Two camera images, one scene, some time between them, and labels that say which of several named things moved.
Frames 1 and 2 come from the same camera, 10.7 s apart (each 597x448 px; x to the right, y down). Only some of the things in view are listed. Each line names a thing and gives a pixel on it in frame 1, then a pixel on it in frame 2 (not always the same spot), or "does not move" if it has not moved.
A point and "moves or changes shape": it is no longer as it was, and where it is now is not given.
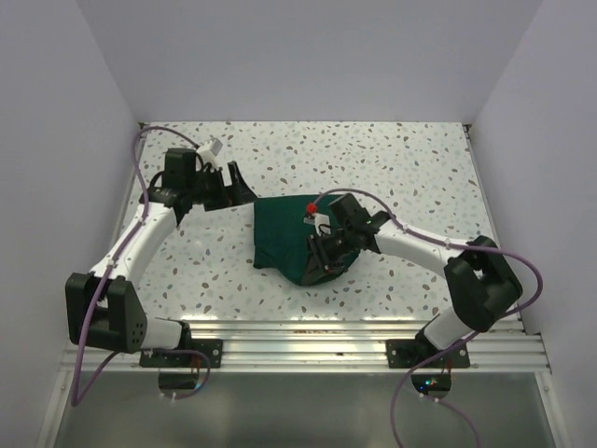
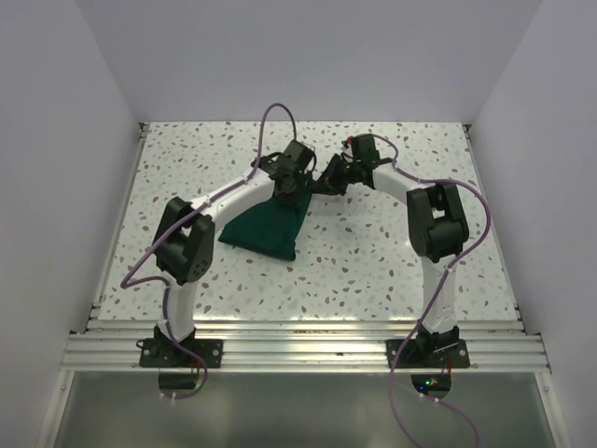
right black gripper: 320,263 to 329,181
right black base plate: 420,353 does not move
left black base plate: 213,347 does not move
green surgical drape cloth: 281,233 moves or changes shape
